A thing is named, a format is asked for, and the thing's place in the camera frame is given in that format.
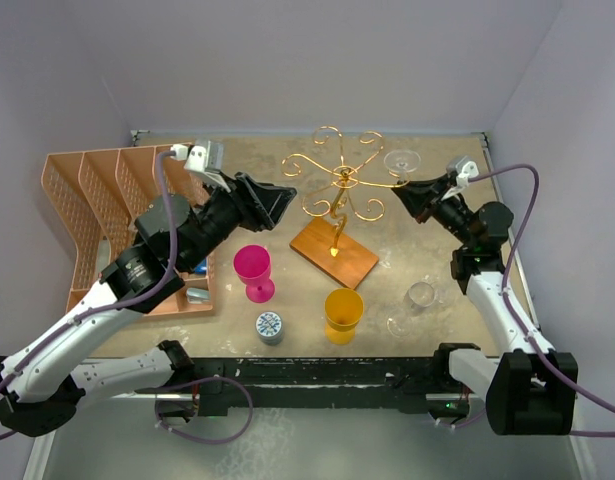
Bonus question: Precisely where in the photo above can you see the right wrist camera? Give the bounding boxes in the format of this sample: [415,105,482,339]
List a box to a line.
[446,155,480,192]

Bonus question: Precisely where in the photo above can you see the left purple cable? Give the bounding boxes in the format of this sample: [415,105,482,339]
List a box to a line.
[0,149,181,441]

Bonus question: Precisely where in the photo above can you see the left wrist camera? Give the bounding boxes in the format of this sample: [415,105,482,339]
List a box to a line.
[184,140,229,190]

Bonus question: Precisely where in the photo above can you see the clear wine glass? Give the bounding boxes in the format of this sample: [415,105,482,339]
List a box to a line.
[383,149,422,181]
[386,281,436,337]

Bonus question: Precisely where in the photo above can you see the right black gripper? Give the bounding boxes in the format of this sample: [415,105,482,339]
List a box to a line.
[393,173,476,247]

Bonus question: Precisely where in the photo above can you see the pink plastic goblet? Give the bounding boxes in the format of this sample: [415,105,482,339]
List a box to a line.
[233,244,275,303]

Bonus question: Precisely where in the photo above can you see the pink plastic desk organizer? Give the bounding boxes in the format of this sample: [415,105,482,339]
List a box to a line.
[41,144,217,320]

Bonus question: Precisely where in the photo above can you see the patterned round tin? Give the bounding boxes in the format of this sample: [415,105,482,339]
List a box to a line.
[255,311,284,345]

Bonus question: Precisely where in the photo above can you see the blue object in organizer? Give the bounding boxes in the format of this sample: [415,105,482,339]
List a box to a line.
[193,260,208,275]

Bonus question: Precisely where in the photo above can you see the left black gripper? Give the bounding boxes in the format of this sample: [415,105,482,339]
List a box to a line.
[179,169,294,272]

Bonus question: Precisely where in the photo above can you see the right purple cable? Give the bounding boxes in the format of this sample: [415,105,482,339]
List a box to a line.
[469,165,615,422]

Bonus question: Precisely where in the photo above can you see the grey stapler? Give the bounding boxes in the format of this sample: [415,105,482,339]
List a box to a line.
[185,287,211,304]

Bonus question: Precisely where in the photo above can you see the gold wine glass rack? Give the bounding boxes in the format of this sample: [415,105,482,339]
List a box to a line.
[281,125,400,290]

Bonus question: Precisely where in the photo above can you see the yellow plastic goblet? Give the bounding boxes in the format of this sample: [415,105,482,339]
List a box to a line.
[324,288,364,345]

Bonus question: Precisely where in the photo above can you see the lower purple cable loop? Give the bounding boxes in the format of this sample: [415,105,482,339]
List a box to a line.
[153,373,254,445]

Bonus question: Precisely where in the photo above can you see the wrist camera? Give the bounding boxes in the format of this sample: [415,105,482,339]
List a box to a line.
[184,140,229,190]
[446,155,480,192]

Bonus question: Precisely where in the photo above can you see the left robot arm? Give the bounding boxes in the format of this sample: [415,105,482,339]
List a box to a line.
[0,172,296,441]

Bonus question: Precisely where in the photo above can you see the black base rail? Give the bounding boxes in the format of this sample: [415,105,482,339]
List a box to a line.
[131,342,483,417]

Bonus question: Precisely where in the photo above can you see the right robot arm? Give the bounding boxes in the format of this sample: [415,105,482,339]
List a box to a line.
[392,174,578,435]

